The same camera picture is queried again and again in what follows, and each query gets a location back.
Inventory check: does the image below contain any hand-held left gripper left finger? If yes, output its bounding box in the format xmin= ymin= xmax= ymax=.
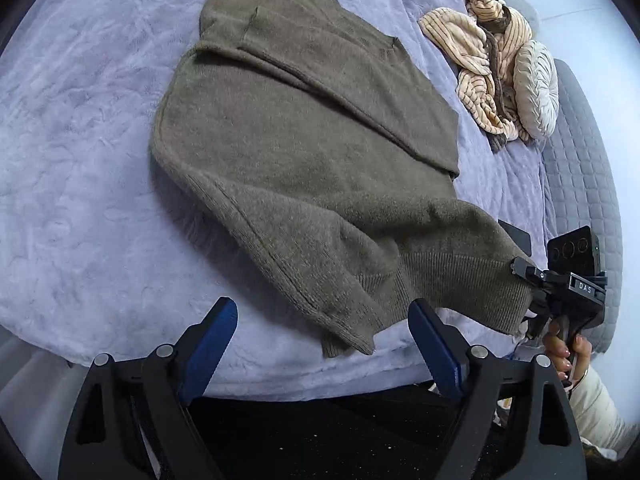
xmin=58 ymin=297 xmax=239 ymax=480

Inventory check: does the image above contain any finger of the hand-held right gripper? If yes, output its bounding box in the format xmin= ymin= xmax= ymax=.
xmin=525 ymin=304 xmax=553 ymax=341
xmin=509 ymin=256 xmax=550 ymax=283

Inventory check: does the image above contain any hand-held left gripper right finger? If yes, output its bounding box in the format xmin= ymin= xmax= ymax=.
xmin=407 ymin=299 xmax=588 ymax=480

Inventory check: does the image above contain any brown knit sweater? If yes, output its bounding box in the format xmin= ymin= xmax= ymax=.
xmin=149 ymin=0 xmax=538 ymax=358

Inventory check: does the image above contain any person's right forearm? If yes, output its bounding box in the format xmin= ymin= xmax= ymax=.
xmin=567 ymin=365 xmax=638 ymax=461

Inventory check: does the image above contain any person's right hand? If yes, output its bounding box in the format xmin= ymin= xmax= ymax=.
xmin=542 ymin=317 xmax=593 ymax=388

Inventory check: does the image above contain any red smartphone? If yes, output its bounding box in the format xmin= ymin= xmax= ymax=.
xmin=497 ymin=219 xmax=532 ymax=256

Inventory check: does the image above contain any grey quilted bed cover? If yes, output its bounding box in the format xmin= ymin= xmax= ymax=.
xmin=542 ymin=57 xmax=626 ymax=356

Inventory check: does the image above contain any white round pleated cushion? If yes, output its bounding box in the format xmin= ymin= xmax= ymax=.
xmin=512 ymin=40 xmax=559 ymax=142

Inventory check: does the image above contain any cream striped fleece garment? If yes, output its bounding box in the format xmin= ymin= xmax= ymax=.
xmin=418 ymin=0 xmax=533 ymax=153

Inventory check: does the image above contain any lilac embossed blanket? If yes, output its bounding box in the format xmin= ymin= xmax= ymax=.
xmin=0 ymin=0 xmax=551 ymax=402

